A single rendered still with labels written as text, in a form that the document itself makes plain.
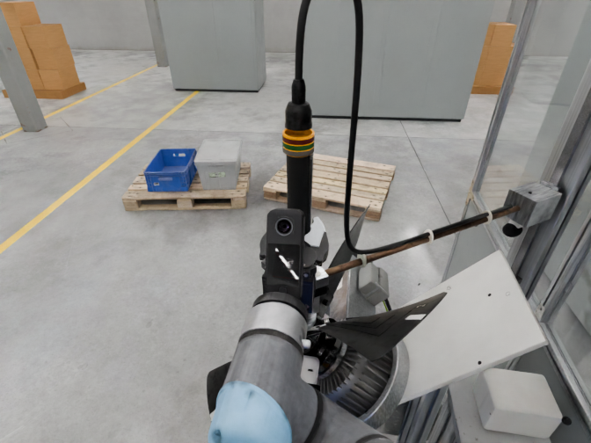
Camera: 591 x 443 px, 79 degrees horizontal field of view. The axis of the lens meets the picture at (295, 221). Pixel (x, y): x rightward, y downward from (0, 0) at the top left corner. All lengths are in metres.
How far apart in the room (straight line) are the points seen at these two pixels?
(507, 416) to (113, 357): 2.08
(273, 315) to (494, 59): 8.30
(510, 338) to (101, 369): 2.19
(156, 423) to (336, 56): 5.18
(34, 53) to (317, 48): 5.35
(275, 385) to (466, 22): 6.02
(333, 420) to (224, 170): 3.26
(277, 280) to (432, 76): 5.86
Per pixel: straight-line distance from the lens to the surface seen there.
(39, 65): 8.81
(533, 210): 0.97
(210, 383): 1.10
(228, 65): 7.82
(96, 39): 14.81
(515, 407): 1.18
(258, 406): 0.35
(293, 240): 0.44
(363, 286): 1.08
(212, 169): 3.57
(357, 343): 0.63
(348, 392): 0.88
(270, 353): 0.38
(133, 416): 2.28
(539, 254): 1.14
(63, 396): 2.51
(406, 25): 6.01
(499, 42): 8.52
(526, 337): 0.80
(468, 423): 1.24
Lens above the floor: 1.88
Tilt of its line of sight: 34 degrees down
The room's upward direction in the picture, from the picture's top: straight up
